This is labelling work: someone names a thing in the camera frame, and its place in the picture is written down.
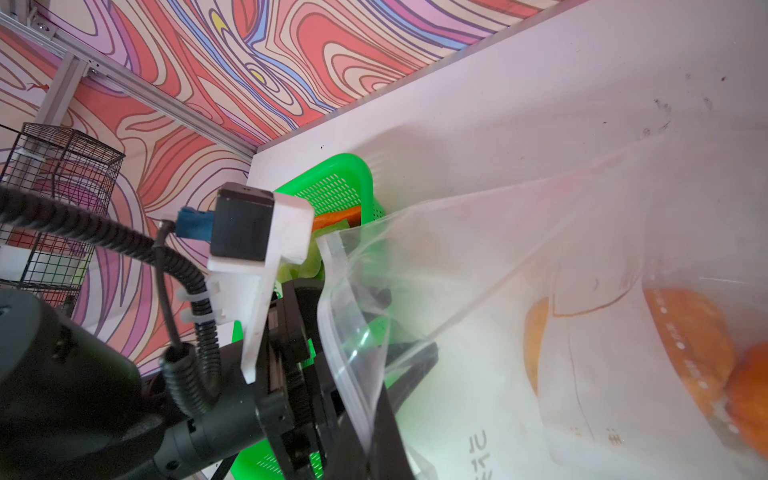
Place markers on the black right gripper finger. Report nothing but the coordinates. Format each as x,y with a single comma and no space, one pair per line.
386,458

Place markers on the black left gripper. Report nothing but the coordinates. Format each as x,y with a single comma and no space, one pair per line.
294,405

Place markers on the clear zip top bag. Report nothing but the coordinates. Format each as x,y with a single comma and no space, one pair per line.
606,324

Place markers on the orange bell pepper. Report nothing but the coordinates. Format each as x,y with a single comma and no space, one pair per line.
747,398

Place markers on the green lettuce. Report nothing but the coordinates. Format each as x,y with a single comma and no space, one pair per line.
312,266

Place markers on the orange carrot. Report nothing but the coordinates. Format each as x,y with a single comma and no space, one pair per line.
351,217

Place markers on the green plastic basket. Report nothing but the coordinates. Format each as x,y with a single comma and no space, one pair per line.
339,183

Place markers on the black wire basket left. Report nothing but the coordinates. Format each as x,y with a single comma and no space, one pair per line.
50,178

